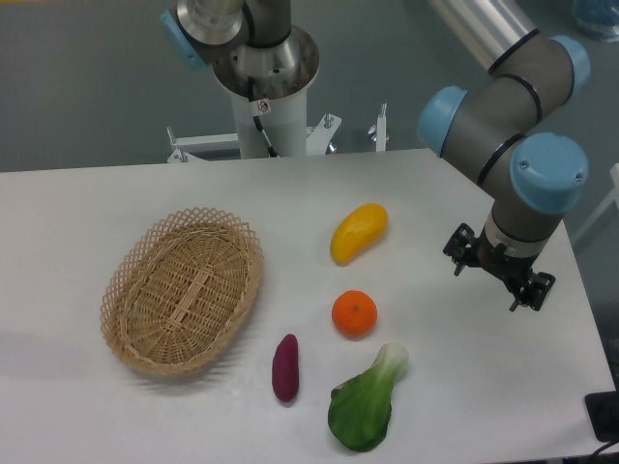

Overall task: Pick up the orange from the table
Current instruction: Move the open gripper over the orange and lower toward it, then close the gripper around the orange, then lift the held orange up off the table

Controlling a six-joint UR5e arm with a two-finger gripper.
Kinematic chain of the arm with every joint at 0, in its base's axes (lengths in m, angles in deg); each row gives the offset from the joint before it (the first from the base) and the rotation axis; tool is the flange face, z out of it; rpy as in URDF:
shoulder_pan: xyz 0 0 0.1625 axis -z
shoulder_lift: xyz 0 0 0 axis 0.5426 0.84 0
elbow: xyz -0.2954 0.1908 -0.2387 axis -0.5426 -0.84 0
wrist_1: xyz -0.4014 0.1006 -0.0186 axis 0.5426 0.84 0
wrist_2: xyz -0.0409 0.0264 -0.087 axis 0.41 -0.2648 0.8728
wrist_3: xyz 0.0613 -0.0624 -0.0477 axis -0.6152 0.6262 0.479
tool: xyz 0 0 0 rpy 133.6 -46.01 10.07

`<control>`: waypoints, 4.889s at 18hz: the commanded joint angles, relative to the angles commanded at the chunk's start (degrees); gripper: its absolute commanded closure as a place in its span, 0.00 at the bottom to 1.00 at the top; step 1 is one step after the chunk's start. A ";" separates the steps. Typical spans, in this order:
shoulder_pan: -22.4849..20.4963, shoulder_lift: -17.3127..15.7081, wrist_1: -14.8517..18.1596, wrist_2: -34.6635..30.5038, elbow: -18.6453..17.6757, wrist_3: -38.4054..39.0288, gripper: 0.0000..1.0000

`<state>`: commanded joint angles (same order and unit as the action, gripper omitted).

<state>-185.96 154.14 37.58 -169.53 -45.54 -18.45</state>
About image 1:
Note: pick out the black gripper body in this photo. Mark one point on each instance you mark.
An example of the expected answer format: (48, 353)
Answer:
(514, 272)

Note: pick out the green bok choy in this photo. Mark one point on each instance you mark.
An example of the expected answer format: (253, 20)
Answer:
(360, 409)

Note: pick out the white furniture at right edge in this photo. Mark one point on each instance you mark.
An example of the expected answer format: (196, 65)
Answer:
(601, 216)

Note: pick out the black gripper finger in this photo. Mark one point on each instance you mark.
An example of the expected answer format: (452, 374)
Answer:
(461, 248)
(530, 290)

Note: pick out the purple sweet potato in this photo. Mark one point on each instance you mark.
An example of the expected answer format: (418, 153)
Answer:
(285, 369)

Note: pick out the woven wicker basket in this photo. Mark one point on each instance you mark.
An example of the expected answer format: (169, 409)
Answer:
(182, 292)

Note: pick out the blue bag in background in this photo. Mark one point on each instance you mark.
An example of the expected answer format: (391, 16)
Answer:
(598, 18)

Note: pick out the yellow mango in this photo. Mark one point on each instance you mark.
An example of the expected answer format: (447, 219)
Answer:
(360, 230)

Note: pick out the black device at table edge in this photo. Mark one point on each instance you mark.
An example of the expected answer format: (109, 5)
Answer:
(602, 409)

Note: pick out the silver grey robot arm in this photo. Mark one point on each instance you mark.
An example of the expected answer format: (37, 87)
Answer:
(533, 178)

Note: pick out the white metal base frame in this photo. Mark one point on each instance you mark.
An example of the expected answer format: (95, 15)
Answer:
(318, 140)

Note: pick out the orange fruit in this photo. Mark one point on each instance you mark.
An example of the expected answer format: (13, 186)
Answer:
(354, 314)

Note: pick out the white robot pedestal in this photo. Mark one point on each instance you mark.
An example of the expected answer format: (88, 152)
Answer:
(268, 92)

